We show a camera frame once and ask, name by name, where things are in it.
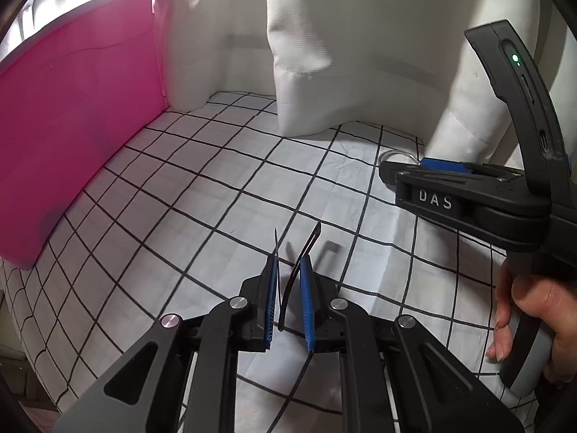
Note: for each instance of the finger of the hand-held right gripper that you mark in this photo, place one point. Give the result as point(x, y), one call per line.
point(444, 166)

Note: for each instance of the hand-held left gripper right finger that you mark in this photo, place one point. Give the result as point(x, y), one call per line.
point(307, 306)

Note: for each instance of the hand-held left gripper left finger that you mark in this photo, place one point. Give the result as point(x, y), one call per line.
point(269, 306)

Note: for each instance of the small silver hoop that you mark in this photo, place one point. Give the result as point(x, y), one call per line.
point(408, 154)

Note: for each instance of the pink plastic bin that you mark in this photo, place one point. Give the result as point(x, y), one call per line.
point(76, 112)

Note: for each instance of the person's right hand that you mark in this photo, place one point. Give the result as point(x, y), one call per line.
point(550, 306)

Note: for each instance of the white checked tablecloth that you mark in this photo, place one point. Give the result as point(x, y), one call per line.
point(225, 180)

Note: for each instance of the white curtain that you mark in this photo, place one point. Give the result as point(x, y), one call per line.
point(360, 45)
point(203, 31)

